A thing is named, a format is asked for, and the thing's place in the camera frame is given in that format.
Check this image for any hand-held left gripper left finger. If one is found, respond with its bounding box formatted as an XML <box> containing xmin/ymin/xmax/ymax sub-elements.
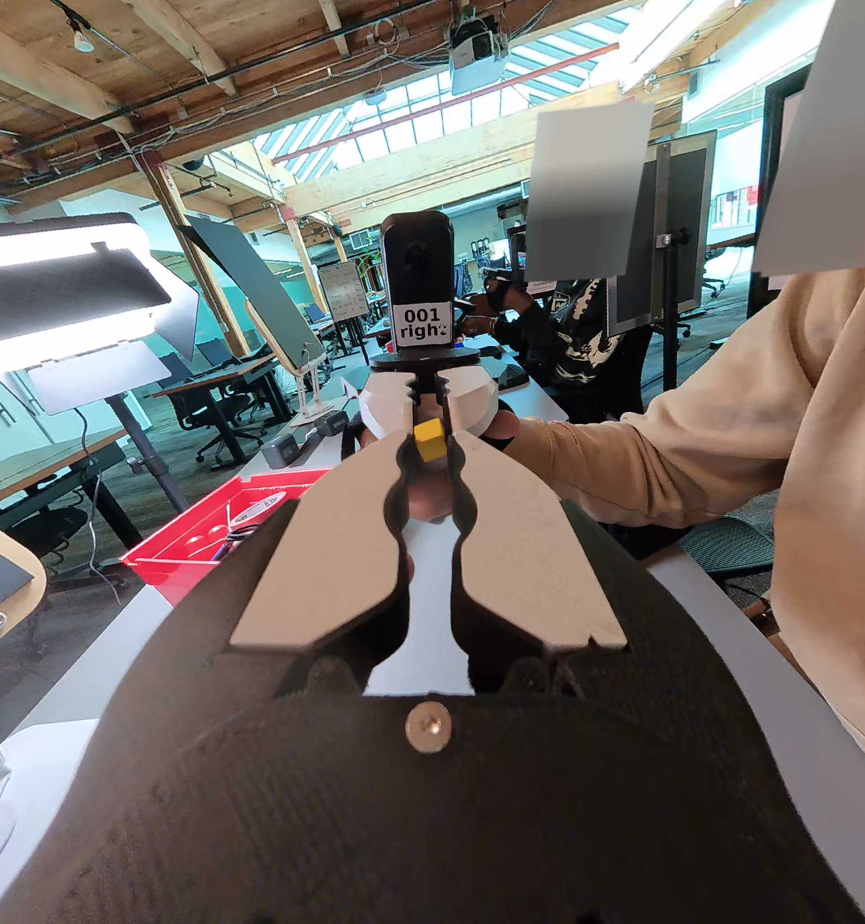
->
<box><xmin>229</xmin><ymin>432</ymin><xmax>413</xmax><ymax>654</ymax></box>

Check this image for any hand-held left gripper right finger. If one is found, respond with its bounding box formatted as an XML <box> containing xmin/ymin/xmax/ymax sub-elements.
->
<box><xmin>447</xmin><ymin>431</ymin><xmax>630</xmax><ymax>656</ymax></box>

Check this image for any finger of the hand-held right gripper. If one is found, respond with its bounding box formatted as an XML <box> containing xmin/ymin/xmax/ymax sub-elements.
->
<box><xmin>438</xmin><ymin>367</ymin><xmax>500</xmax><ymax>437</ymax></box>
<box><xmin>342</xmin><ymin>372</ymin><xmax>417</xmax><ymax>441</ymax></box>

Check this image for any red tape roll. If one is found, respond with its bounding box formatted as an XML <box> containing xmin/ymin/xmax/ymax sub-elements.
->
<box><xmin>232</xmin><ymin>494</ymin><xmax>289</xmax><ymax>524</ymax></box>

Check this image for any red plastic bin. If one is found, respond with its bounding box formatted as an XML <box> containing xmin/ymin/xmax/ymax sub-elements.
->
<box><xmin>119</xmin><ymin>468</ymin><xmax>332</xmax><ymax>607</ymax></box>

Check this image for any person's right forearm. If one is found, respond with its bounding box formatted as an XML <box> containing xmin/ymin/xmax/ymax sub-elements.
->
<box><xmin>508</xmin><ymin>346</ymin><xmax>823</xmax><ymax>528</ymax></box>

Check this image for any person's right hand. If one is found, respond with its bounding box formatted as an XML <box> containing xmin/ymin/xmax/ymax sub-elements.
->
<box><xmin>405</xmin><ymin>410</ymin><xmax>521</xmax><ymax>524</ymax></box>

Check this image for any grey table with wooden edge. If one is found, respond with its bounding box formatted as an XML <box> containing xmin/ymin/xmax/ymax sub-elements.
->
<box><xmin>490</xmin><ymin>346</ymin><xmax>570</xmax><ymax>423</ymax></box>

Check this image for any wooden easel stand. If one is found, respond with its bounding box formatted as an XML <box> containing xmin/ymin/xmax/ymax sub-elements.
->
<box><xmin>288</xmin><ymin>357</ymin><xmax>336</xmax><ymax>427</ymax></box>

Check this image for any easel whiteboard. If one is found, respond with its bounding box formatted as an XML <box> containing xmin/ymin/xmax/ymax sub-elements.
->
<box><xmin>318</xmin><ymin>261</ymin><xmax>370</xmax><ymax>322</ymax></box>

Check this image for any grey upright panel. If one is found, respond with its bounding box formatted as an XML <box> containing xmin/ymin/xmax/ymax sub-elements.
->
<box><xmin>180</xmin><ymin>215</ymin><xmax>326</xmax><ymax>376</ymax></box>

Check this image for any background wooden desk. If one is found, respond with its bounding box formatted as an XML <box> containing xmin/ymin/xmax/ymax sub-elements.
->
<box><xmin>147</xmin><ymin>354</ymin><xmax>292</xmax><ymax>463</ymax></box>
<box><xmin>0</xmin><ymin>426</ymin><xmax>130</xmax><ymax>557</ymax></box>

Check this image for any black office chair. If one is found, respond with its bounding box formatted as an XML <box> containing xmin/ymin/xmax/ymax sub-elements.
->
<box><xmin>165</xmin><ymin>354</ymin><xmax>267</xmax><ymax>463</ymax></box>

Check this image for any black panel on tripod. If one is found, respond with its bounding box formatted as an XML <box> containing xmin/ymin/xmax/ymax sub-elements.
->
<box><xmin>609</xmin><ymin>130</ymin><xmax>718</xmax><ymax>394</ymax></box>

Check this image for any studio light panel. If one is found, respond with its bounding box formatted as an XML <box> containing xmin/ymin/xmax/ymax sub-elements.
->
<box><xmin>0</xmin><ymin>213</ymin><xmax>201</xmax><ymax>416</ymax></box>

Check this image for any person's beige hoodie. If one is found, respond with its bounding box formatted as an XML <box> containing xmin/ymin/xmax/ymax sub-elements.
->
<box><xmin>772</xmin><ymin>263</ymin><xmax>865</xmax><ymax>762</ymax></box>

